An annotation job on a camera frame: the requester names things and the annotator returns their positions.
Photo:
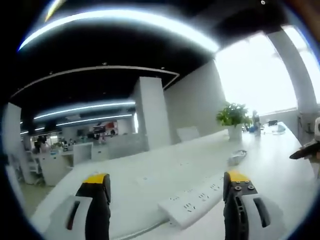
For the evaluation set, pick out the straight ceiling light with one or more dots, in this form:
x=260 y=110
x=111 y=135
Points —
x=87 y=107
x=100 y=119

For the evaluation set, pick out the grey desk partition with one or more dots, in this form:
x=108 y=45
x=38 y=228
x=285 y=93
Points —
x=125 y=147

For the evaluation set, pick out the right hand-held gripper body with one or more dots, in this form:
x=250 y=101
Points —
x=317 y=130

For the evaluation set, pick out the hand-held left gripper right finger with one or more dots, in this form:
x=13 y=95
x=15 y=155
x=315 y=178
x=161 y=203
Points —
x=250 y=215

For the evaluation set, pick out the potted green plant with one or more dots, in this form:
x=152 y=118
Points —
x=232 y=115

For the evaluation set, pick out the white background desk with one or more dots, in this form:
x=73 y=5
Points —
x=60 y=162

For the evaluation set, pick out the dark tall bottle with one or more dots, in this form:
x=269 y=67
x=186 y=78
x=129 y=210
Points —
x=255 y=118

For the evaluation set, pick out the wide curved ceiling light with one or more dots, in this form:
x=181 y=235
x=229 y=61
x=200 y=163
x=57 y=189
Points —
x=125 y=18

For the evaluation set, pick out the thin curved ceiling light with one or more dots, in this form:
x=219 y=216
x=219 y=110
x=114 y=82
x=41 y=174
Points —
x=105 y=66

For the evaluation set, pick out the white power strip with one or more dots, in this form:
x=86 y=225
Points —
x=190 y=207

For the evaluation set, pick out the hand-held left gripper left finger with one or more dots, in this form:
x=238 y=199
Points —
x=97 y=212

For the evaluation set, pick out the white chair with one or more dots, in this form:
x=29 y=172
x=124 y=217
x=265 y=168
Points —
x=187 y=133

